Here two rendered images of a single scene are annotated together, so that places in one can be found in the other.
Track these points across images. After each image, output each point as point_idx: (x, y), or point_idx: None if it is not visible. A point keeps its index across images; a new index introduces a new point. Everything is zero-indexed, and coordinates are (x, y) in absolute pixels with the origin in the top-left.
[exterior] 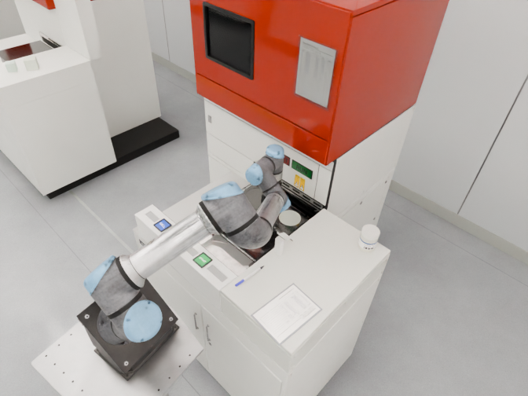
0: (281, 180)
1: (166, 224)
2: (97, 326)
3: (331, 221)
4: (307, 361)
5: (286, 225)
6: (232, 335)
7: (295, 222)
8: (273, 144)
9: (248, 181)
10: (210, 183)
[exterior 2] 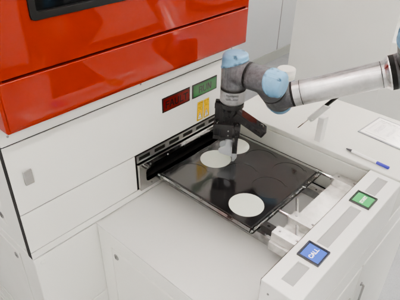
0: (181, 133)
1: (309, 247)
2: None
3: (252, 105)
4: None
5: (250, 148)
6: (388, 232)
7: (242, 141)
8: (228, 52)
9: (280, 95)
10: (130, 249)
